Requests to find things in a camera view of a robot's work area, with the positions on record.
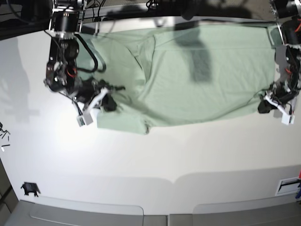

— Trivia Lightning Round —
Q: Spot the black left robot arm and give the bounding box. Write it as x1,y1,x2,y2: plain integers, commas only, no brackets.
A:
258,0,301,115

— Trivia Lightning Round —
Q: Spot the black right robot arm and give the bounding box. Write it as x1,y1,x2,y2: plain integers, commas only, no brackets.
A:
44,0,125,115

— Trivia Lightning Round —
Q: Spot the black plastic bracket part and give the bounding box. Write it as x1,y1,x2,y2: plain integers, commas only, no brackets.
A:
21,182,40,197

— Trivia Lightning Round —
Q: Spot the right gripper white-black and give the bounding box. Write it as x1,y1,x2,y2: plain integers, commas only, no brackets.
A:
70,79,126,113

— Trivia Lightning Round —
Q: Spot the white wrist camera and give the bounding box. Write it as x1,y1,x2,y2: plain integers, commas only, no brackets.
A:
76,110,98,127
281,113,295,125

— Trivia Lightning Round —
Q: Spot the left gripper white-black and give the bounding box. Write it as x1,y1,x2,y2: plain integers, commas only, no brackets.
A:
257,82,299,115

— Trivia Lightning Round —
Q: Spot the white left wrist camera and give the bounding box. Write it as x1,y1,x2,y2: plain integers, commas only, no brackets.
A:
281,113,295,125

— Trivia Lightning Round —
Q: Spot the light green T-shirt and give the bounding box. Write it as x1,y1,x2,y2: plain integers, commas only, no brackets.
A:
80,24,281,134

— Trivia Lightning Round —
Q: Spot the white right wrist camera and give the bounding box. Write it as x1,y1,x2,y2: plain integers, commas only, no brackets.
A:
76,110,98,127

